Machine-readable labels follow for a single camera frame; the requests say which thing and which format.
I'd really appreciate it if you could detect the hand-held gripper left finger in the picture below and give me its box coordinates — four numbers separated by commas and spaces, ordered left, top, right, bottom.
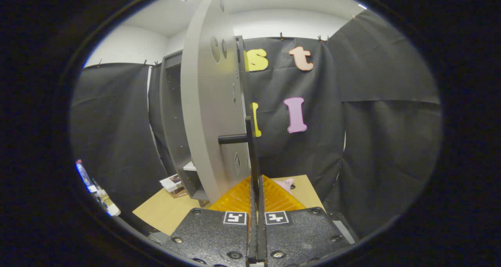
162, 175, 258, 267

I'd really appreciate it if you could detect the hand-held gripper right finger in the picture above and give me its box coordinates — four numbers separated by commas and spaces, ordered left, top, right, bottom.
258, 175, 353, 267

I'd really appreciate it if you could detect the grey shoe cabinet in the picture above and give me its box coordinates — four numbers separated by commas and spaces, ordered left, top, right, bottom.
160, 35, 251, 202

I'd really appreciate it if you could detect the green and pink plush toy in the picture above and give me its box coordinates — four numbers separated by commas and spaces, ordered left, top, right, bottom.
274, 178, 295, 193

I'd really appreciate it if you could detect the black backdrop cloth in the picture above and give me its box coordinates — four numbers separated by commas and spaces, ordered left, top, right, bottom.
70, 9, 443, 236

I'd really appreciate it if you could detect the blue plastic item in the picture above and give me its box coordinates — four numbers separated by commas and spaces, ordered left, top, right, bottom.
76, 160, 93, 188

